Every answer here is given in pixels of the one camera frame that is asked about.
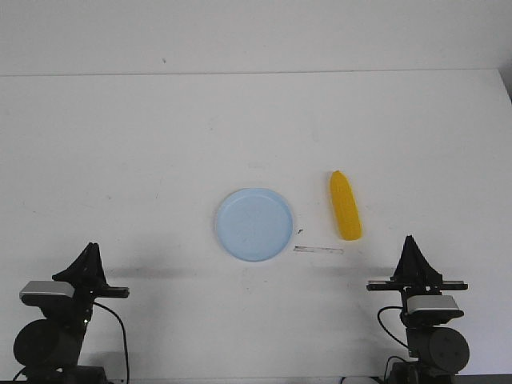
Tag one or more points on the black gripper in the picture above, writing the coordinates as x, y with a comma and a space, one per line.
84, 297
434, 284

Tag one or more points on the yellow corn cob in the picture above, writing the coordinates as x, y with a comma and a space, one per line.
345, 207

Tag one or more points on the light blue round plate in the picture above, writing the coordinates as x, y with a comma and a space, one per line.
254, 224

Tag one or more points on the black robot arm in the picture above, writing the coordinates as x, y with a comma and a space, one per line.
301, 314
49, 348

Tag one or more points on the clear tape strip horizontal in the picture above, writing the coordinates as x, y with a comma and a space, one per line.
318, 250

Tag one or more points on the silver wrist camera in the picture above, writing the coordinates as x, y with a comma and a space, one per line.
431, 305
44, 293

